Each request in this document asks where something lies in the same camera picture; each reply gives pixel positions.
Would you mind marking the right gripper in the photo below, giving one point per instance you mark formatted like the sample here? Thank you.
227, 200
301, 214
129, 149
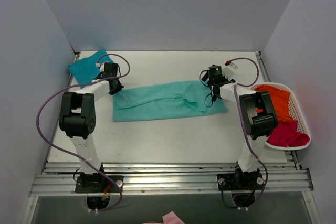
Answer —
215, 94

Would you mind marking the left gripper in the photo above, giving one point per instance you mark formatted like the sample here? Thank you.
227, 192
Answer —
117, 86

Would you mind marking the mint green t-shirt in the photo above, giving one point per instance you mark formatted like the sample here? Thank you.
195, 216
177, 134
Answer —
173, 100

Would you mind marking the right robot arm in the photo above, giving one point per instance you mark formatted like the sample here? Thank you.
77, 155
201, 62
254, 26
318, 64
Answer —
255, 109

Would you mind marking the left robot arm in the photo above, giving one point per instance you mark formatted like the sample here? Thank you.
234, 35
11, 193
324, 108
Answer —
78, 115

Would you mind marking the folded teal t-shirt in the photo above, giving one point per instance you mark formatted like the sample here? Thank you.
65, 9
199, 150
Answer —
85, 69

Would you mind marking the orange t-shirt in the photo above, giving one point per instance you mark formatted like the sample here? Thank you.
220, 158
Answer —
280, 100

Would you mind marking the white plastic laundry basket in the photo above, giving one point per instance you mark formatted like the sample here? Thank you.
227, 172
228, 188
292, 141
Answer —
295, 113

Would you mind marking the magenta t-shirt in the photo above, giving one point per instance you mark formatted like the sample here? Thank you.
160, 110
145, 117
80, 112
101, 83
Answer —
286, 135

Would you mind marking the pink cloth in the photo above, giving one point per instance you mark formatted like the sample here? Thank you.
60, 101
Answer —
171, 218

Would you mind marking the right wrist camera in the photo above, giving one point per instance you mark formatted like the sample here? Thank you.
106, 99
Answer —
229, 70

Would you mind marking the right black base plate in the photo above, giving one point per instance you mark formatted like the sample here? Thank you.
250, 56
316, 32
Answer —
235, 182

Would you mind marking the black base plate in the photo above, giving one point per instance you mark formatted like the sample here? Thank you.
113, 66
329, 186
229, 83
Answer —
95, 183
235, 182

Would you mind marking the aluminium rail frame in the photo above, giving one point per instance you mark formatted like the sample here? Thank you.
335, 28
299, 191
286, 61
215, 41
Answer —
183, 156

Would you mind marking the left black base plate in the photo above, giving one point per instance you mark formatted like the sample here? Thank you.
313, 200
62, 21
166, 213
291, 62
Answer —
95, 183

